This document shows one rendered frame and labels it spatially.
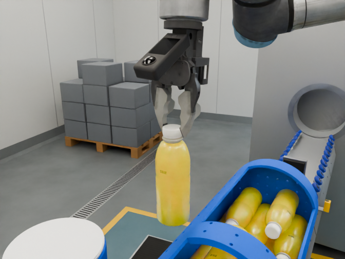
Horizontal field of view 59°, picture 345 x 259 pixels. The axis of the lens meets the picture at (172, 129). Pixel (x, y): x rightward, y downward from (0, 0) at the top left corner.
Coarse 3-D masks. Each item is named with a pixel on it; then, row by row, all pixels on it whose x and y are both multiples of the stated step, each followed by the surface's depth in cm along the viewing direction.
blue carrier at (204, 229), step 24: (240, 168) 103; (264, 168) 100; (288, 168) 93; (240, 192) 107; (264, 192) 102; (312, 192) 91; (216, 216) 97; (312, 216) 86; (192, 240) 64; (216, 240) 60; (240, 240) 61
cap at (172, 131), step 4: (168, 124) 60; (172, 124) 60; (176, 124) 60; (164, 128) 58; (168, 128) 58; (172, 128) 58; (176, 128) 58; (164, 132) 58; (168, 132) 58; (172, 132) 57; (176, 132) 58; (180, 132) 58; (164, 136) 59; (168, 136) 58; (172, 136) 58; (176, 136) 58; (180, 136) 59
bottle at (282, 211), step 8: (280, 192) 96; (288, 192) 95; (280, 200) 91; (288, 200) 91; (296, 200) 94; (272, 208) 88; (280, 208) 87; (288, 208) 88; (296, 208) 92; (272, 216) 85; (280, 216) 84; (288, 216) 85; (280, 224) 83; (288, 224) 84; (280, 232) 83
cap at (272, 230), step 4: (272, 224) 82; (268, 228) 82; (272, 228) 81; (276, 228) 81; (268, 232) 82; (272, 232) 82; (276, 232) 81; (268, 236) 83; (272, 236) 82; (276, 236) 81
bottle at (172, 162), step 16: (160, 144) 60; (176, 144) 58; (160, 160) 59; (176, 160) 58; (160, 176) 60; (176, 176) 59; (160, 192) 61; (176, 192) 60; (160, 208) 62; (176, 208) 61; (176, 224) 62
